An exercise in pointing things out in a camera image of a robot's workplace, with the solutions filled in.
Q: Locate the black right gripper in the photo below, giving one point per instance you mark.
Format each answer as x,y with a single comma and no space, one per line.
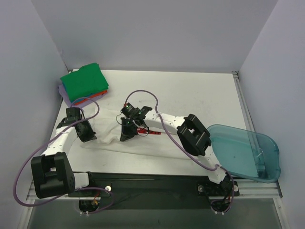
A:
127,132

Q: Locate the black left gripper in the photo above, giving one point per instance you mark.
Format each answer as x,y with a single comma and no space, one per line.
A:
86,133

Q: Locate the white t-shirt red print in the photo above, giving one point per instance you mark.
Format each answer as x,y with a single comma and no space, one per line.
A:
108,133

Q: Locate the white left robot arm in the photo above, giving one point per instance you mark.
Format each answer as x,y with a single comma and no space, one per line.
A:
52,172

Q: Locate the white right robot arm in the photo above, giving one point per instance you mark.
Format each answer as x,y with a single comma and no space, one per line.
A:
186,132

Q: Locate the blue folded t-shirt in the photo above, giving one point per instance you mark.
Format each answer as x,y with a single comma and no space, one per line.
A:
87,99

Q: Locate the orange folded t-shirt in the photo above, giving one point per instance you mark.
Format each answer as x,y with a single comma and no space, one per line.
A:
97,96

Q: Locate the teal plastic bin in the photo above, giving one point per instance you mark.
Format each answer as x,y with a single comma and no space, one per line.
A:
246,154

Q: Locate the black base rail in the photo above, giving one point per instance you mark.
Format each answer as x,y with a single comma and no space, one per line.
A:
154,192

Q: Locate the aluminium frame rail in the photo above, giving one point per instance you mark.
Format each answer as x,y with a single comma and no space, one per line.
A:
212,97

